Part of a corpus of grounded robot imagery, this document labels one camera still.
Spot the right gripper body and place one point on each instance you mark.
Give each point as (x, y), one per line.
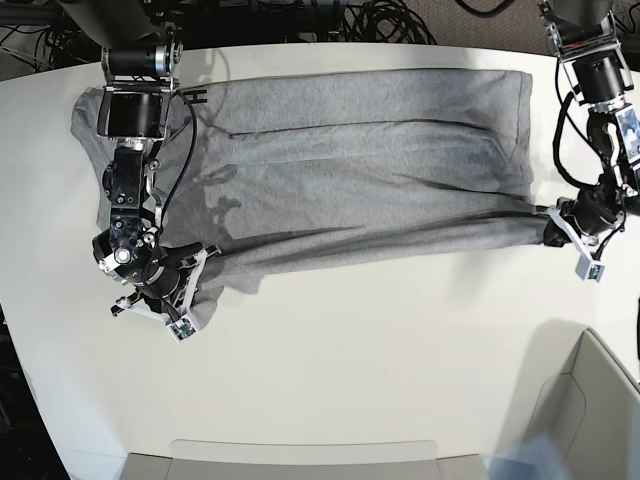
(165, 282)

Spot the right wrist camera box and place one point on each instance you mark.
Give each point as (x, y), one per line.
(182, 329)

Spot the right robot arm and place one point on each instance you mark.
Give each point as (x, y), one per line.
(139, 61)

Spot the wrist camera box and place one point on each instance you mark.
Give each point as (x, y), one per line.
(182, 329)
(589, 269)

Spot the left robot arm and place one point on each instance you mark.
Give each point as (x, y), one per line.
(588, 50)

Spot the grey T-shirt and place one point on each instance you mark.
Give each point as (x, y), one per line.
(299, 173)

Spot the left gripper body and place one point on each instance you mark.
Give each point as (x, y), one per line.
(593, 221)

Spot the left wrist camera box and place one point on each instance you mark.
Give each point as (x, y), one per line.
(589, 269)

